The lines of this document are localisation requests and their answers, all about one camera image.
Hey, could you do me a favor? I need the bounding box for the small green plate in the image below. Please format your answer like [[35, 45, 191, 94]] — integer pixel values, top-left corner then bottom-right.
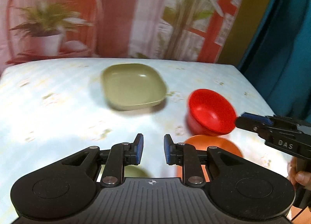
[[124, 165, 151, 178]]

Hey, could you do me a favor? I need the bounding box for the red bowl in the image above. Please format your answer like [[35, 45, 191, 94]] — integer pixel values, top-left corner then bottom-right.
[[186, 89, 237, 136]]

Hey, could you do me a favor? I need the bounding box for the floral checked tablecloth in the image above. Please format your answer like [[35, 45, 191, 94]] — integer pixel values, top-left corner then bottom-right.
[[0, 58, 292, 224]]

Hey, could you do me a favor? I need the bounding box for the teal curtain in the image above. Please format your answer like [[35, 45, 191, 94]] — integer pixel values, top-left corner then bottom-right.
[[238, 0, 310, 122]]

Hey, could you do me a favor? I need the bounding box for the printed room backdrop cloth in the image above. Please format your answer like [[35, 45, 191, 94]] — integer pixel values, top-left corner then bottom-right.
[[1, 0, 242, 69]]

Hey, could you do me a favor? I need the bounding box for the person right hand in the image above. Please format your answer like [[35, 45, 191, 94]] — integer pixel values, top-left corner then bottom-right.
[[287, 157, 311, 189]]

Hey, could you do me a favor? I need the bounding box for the salmon square plate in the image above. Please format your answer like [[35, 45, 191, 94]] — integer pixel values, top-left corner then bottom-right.
[[176, 134, 244, 183]]

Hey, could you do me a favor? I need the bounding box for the green square plate back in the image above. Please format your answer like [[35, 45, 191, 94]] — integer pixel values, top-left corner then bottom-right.
[[101, 63, 167, 111]]

